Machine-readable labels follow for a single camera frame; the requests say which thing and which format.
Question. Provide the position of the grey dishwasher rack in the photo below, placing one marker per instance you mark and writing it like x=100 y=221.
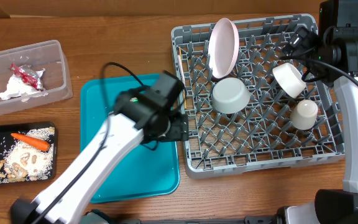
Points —
x=260 y=136

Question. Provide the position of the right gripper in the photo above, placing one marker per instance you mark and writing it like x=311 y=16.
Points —
x=299 y=47

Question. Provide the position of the orange carrot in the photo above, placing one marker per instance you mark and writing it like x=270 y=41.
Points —
x=34 y=142

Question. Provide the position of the rice and peanut shells pile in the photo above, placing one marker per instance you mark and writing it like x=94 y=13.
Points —
x=20 y=161

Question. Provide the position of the white plastic fork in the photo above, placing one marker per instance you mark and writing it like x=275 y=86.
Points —
x=180 y=66

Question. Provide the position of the white napkin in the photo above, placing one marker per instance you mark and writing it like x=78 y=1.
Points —
x=14 y=90

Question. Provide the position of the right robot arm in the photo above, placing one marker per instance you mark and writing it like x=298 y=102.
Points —
x=331 y=57

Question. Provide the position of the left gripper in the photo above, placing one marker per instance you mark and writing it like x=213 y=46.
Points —
x=178 y=129

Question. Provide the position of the white paper cup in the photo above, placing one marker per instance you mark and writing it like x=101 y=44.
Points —
x=304 y=115

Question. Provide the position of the wooden chopstick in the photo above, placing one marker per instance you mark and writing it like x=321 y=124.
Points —
x=185 y=91

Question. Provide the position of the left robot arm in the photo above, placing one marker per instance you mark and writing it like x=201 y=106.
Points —
x=139 y=115

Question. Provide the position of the white round plate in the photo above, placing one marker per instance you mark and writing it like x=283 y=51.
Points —
x=223 y=48

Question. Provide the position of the clear plastic bin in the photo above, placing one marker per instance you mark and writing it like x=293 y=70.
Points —
x=47 y=57

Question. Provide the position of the red foil wrapper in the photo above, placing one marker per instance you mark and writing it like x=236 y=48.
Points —
x=26 y=75

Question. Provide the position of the grey bowl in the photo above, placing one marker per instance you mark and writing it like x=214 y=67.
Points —
x=230 y=95

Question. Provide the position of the teal plastic tray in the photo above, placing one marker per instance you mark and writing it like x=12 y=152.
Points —
x=142 y=173

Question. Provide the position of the white ceramic bowl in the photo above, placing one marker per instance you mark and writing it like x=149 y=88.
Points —
x=289 y=79

